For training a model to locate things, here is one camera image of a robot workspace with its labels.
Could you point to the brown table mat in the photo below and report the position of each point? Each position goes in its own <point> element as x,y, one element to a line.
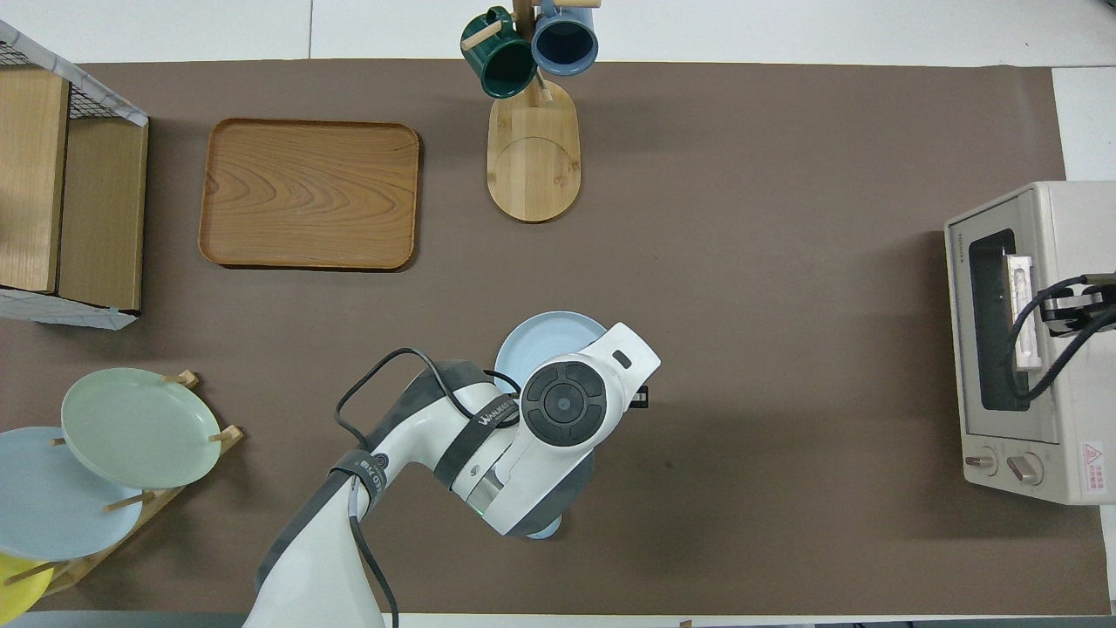
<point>741,131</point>

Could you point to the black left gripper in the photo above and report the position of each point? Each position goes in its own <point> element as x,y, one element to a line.
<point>640,399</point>

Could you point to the white marbled side panel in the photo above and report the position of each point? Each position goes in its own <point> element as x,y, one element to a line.
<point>70,314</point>

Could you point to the two-tier wooden shelf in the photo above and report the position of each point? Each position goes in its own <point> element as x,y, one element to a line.
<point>105,209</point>

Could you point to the blue mug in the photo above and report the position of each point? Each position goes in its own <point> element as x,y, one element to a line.
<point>565,44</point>

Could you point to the blue dome bell wooden knob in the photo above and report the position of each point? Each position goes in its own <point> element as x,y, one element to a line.
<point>545,530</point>

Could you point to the wooden mug tree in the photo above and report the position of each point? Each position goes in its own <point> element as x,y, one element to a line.
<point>534,166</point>

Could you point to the dark green mug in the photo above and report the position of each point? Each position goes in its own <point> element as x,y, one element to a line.
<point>501,65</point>

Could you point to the light blue racked plate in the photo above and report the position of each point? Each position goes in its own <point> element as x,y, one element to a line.
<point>52,506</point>

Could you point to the rectangular wooden tray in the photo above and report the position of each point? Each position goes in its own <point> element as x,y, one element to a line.
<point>309,192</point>

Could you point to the small light blue plate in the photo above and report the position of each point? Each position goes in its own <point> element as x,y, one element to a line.
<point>545,336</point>

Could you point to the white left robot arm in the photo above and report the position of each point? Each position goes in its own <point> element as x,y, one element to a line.
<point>558,406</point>

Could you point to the white toaster oven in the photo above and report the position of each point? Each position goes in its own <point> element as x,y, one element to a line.
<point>1081,392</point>

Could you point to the yellow plate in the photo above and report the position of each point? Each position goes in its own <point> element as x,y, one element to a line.
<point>17,593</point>

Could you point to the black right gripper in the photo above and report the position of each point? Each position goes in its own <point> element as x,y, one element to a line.
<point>1077,316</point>

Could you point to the light green plate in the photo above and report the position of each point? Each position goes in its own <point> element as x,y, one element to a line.
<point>139,427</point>

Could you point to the wooden plate rack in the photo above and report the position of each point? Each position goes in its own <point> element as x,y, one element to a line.
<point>228,433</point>

